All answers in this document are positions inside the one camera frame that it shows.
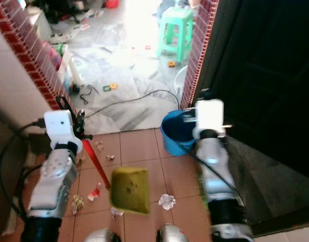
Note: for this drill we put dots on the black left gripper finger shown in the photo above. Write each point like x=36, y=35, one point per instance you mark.
x=64, y=105

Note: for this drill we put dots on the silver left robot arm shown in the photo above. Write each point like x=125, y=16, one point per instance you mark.
x=51, y=174

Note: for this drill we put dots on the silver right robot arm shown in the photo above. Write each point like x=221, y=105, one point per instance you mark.
x=217, y=169

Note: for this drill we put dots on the white plastic basin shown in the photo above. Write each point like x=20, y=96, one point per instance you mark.
x=180, y=79

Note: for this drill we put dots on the white plastic bottle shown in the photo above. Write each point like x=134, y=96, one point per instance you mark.
x=76, y=71

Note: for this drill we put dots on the small beige paper scrap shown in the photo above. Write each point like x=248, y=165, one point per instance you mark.
x=110, y=157

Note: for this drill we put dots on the small yellow toy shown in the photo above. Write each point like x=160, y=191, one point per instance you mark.
x=171, y=64

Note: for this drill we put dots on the green and yellow toy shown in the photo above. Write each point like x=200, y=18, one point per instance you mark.
x=110, y=86

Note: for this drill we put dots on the blue plastic bucket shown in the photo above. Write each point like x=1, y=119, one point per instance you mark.
x=177, y=141

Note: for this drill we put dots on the black door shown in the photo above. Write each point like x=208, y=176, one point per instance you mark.
x=265, y=70

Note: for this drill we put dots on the white power strip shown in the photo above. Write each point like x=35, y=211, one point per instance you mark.
x=58, y=37

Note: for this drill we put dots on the red and white paper scrap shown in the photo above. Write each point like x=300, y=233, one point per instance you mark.
x=95, y=191

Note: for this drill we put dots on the green plastic stool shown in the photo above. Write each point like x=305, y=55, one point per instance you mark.
x=176, y=25

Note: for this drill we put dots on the beige crumpled paper scrap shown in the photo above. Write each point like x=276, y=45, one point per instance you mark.
x=78, y=203

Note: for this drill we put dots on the small white paper scrap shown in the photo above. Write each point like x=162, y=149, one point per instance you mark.
x=116, y=212

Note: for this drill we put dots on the white crumpled paper ball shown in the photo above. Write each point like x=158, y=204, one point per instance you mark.
x=167, y=201

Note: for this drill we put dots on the silver left robot knee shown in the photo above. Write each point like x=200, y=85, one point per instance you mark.
x=99, y=236

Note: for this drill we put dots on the silver robot knee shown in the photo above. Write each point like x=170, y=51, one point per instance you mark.
x=99, y=236
x=172, y=234

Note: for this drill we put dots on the silver right robot knee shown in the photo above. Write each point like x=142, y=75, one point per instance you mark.
x=172, y=234

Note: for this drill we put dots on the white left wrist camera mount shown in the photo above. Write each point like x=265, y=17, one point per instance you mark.
x=59, y=125

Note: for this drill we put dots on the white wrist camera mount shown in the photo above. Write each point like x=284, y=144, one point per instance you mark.
x=209, y=116
x=59, y=125

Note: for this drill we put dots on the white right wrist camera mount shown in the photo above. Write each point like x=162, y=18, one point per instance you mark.
x=209, y=116

